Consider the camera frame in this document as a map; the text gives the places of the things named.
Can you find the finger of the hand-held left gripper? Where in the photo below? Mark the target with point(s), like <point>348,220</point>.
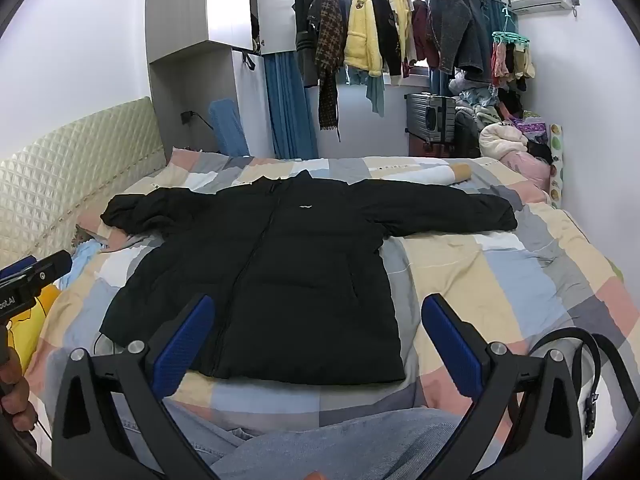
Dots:
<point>52,266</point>

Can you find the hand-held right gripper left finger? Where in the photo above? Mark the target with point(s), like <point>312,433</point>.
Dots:
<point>182,345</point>

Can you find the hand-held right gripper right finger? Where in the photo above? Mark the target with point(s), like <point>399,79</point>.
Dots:
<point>450,345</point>

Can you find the black puffer jacket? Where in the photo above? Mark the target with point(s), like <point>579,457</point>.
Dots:
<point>300,285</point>

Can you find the pile of clothes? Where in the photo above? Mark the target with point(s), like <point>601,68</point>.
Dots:
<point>500,130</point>

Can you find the person's left hand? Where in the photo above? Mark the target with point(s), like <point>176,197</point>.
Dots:
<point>12,400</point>

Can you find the light blue cloth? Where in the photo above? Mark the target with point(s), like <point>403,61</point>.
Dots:
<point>82,262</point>

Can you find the yellow cloth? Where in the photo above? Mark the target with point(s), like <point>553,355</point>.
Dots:
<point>35,330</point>

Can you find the patchwork bed quilt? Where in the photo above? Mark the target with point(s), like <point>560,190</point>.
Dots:
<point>475,270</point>

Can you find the cream padded headboard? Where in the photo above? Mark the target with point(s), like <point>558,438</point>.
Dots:
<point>75,170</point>

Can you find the black belt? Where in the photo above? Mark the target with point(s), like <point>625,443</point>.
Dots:
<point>595,360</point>

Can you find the person's blue jeans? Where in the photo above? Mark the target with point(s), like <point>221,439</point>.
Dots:
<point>300,450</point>

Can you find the rolled white paper tube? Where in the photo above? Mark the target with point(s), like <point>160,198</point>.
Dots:
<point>435,175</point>

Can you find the pink cushion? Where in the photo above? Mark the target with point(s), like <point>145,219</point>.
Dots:
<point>527,172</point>

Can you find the black power adapter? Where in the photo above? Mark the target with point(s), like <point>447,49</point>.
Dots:
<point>187,117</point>

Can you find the blue folded mat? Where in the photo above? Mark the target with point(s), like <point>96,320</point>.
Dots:
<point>227,130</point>

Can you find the silver suitcase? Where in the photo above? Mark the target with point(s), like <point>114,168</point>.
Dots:
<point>430,117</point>

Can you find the blue curtain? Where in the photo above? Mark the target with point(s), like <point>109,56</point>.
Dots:
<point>290,110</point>

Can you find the teal hanging cloth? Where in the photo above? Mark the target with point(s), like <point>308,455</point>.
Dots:
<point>376,95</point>

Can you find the white wardrobe cabinet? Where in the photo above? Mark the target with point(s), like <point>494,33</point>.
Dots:
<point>200,10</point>

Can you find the maroon hanging garment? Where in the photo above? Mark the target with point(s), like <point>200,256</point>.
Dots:
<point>422,35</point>

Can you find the green clip drying hanger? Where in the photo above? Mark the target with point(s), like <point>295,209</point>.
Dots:
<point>510,37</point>

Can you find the dark denim garment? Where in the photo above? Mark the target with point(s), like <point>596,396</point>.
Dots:
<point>480,30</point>

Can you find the yellow fleece jacket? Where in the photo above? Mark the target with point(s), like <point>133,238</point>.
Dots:
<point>360,35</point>

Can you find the black hanging jacket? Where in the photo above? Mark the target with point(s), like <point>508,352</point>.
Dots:
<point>385,25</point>

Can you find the grey wool coat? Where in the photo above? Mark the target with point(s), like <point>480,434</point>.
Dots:
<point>450,15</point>

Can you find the brown plaid scarf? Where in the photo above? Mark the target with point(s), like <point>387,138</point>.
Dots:
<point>330,35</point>

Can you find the cream hanging jacket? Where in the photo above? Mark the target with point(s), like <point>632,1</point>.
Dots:
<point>400,10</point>

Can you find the black hanging coat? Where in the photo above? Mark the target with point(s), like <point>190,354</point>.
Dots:
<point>304,20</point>

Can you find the patterned wall sticker strip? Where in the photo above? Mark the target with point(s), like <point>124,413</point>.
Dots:
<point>556,170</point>

